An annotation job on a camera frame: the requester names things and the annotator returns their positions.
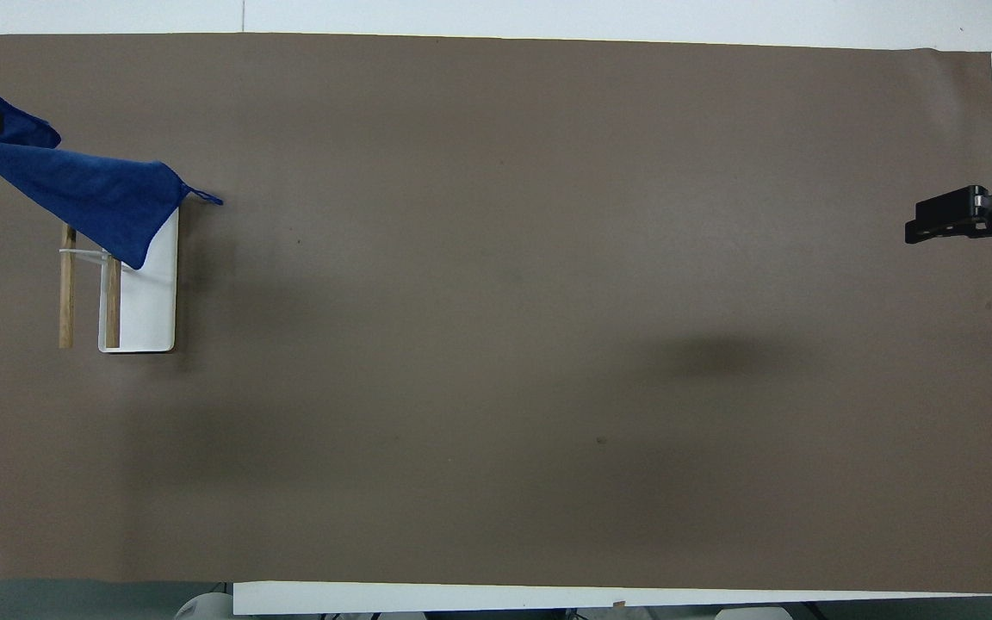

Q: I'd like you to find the blue towel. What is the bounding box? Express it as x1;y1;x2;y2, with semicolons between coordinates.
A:
0;82;225;270

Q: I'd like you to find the white and wooden towel rack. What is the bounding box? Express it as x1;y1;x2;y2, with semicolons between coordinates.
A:
59;202;181;354

